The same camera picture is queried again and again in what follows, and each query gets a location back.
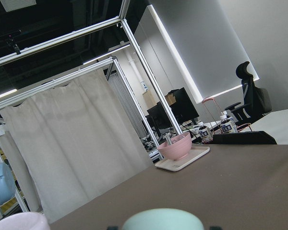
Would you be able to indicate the pink plastic cup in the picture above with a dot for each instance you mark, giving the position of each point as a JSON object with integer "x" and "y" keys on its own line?
{"x": 25, "y": 221}

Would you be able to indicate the black office chair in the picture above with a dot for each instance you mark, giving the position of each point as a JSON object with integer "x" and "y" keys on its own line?
{"x": 256, "y": 100}

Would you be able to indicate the pink bowl of ice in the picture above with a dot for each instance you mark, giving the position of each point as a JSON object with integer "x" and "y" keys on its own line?
{"x": 180, "y": 147}

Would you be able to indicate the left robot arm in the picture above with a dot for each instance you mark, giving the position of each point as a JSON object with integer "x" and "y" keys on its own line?
{"x": 7, "y": 184}

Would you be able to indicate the white curtain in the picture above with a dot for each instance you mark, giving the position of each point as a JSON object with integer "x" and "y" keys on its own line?
{"x": 76, "y": 141}

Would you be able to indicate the beige plastic tray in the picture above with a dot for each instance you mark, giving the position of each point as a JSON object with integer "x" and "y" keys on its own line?
{"x": 176, "y": 165}

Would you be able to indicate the aluminium frame post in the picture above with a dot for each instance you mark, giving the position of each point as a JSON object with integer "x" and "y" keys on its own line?
{"x": 134, "y": 43}

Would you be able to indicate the copper wire bottle rack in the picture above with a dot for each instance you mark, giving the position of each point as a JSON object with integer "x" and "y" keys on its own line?
{"x": 226, "y": 123}

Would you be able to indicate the green plastic cup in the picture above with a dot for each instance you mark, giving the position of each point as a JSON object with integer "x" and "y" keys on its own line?
{"x": 163, "y": 219}

